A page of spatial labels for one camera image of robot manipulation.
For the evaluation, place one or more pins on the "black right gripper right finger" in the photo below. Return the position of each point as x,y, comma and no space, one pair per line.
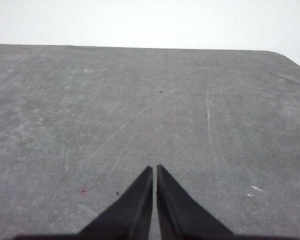
177,212

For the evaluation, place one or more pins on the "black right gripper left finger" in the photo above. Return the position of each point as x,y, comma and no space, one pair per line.
132,210

